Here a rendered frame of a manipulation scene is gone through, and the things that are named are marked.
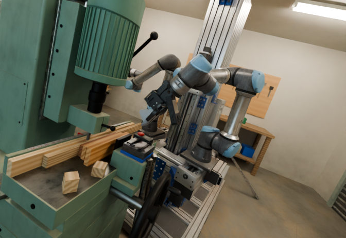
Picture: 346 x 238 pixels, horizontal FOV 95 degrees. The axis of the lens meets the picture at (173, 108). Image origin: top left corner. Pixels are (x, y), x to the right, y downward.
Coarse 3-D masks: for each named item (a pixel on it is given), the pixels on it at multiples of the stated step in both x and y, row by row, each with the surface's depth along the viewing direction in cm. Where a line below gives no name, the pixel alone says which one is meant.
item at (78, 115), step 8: (80, 104) 65; (72, 112) 60; (80, 112) 59; (88, 112) 59; (72, 120) 61; (80, 120) 59; (88, 120) 58; (96, 120) 57; (104, 120) 61; (88, 128) 58; (96, 128) 59; (104, 128) 63
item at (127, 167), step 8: (120, 152) 60; (112, 160) 60; (120, 160) 59; (128, 160) 58; (120, 168) 59; (128, 168) 58; (136, 168) 57; (144, 168) 58; (120, 176) 60; (128, 176) 59; (136, 176) 57; (136, 184) 58
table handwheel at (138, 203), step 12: (168, 180) 63; (120, 192) 59; (156, 192) 49; (132, 204) 57; (144, 204) 46; (156, 204) 56; (144, 216) 45; (156, 216) 54; (132, 228) 44; (144, 228) 52
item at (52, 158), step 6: (132, 126) 95; (138, 126) 100; (114, 132) 79; (132, 132) 96; (78, 144) 60; (60, 150) 54; (66, 150) 55; (72, 150) 57; (78, 150) 60; (48, 156) 49; (54, 156) 51; (60, 156) 53; (66, 156) 55; (72, 156) 58; (42, 162) 50; (48, 162) 50; (54, 162) 52; (60, 162) 54
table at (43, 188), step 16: (80, 160) 58; (16, 176) 44; (32, 176) 45; (48, 176) 47; (80, 176) 51; (112, 176) 58; (16, 192) 42; (32, 192) 41; (48, 192) 42; (80, 192) 45; (96, 192) 52; (128, 192) 57; (32, 208) 40; (48, 208) 39; (64, 208) 40; (80, 208) 47; (48, 224) 39
